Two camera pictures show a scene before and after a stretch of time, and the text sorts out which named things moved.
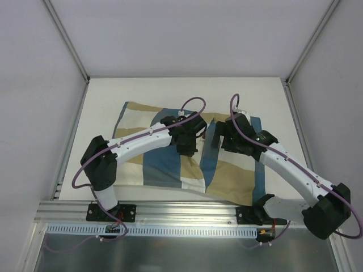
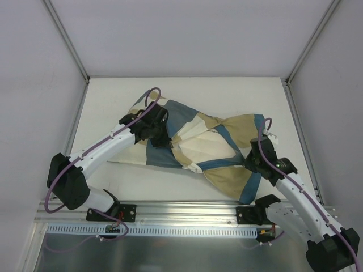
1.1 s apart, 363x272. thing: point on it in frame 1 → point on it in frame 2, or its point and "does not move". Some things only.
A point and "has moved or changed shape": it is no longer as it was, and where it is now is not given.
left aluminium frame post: [67, 39] does not move
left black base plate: [125, 212] does not move
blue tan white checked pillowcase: [212, 170] has moved or changed shape
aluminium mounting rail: [74, 212] does not move
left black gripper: [186, 144] → [160, 139]
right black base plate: [251, 215] does not move
